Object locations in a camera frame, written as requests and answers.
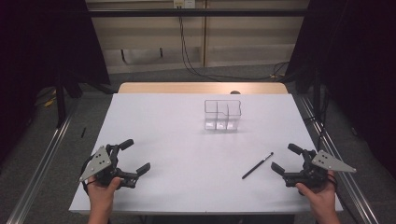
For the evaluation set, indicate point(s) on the small dark round item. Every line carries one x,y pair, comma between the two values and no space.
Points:
235,92

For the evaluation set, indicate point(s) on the person's right hand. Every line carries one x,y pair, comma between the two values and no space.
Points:
320,196

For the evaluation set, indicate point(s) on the black curtain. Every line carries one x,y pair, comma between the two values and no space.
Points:
358,62
40,56

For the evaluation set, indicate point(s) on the yellow floor item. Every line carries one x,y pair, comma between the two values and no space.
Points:
49,102

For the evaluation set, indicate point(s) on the thin black pen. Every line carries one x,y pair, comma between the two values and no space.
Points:
257,165

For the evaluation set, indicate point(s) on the black horizontal frame bar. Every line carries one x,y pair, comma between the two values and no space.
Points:
193,12

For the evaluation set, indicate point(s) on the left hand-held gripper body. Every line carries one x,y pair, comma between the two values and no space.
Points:
99,163

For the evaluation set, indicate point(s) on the clear plastic organizer box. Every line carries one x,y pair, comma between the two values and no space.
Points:
222,116

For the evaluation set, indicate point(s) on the aluminium floor rail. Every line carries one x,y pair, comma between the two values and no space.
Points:
43,165
336,161

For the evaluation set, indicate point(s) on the person's left hand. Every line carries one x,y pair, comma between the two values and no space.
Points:
102,193

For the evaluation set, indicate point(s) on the white wall outlet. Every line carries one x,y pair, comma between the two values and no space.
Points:
184,3

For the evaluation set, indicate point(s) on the white table cover board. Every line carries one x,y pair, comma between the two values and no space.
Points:
180,161

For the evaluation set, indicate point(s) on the black metal stand post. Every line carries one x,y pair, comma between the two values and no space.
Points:
60,102

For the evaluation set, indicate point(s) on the small black stick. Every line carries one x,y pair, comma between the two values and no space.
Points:
83,132

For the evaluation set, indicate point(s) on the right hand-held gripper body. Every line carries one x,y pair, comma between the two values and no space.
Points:
330,163

